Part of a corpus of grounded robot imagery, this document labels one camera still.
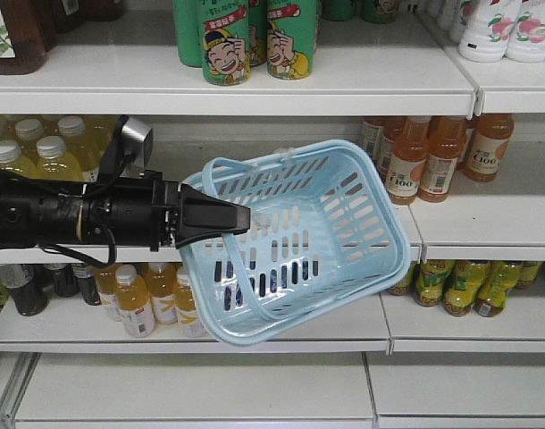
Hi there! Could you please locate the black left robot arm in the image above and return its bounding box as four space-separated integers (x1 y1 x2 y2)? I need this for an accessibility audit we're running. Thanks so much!
0 169 250 251

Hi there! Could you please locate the peach C100 drink bottle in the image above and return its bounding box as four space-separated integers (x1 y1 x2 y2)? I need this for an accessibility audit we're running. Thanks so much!
385 115 432 205
463 114 514 182
417 116 465 203

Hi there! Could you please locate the brown tea bottle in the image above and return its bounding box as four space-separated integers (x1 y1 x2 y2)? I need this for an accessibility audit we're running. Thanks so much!
0 1 55 75

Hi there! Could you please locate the white peach drink bottle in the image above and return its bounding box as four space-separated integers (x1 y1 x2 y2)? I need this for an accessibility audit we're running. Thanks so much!
458 0 521 63
505 0 545 63

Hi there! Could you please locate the white shelf board middle left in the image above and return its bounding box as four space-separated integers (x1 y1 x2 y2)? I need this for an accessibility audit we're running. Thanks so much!
0 295 390 354

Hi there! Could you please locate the orange juice bottle white cap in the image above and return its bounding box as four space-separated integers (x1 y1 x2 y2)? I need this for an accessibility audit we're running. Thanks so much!
173 265 205 338
114 265 155 338
145 262 178 324
93 263 121 322

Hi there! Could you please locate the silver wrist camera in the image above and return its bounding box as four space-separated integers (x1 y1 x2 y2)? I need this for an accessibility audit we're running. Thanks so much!
113 114 154 168

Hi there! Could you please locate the white shelf board middle right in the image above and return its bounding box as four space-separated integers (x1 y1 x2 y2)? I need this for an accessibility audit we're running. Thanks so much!
381 264 545 353

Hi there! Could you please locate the dark tea bottle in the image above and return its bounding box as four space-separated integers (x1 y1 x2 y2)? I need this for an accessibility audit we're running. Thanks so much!
71 263 101 306
43 263 80 298
0 264 47 316

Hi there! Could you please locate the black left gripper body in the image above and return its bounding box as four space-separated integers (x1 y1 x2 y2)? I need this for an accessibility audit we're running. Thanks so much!
149 180 179 252

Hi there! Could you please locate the yellow lemon tea bottle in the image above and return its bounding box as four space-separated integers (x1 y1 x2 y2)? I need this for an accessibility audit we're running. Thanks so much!
443 259 491 317
415 259 455 307
386 263 419 297
474 260 523 317

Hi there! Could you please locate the green cartoon tea bottle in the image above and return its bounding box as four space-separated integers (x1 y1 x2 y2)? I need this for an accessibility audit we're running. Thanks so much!
267 0 320 80
197 0 250 86

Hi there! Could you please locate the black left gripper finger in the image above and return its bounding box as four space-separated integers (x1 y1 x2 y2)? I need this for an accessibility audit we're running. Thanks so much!
175 184 250 248

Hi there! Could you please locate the light blue plastic basket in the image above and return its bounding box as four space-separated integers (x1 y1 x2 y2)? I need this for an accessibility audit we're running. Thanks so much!
180 139 411 346

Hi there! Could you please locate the white shelf board upper right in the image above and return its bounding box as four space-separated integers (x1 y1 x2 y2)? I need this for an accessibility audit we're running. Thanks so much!
409 142 545 261

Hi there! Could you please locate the pale green drink bottle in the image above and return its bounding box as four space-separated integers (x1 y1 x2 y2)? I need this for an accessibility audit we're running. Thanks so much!
0 139 40 179
36 136 84 181

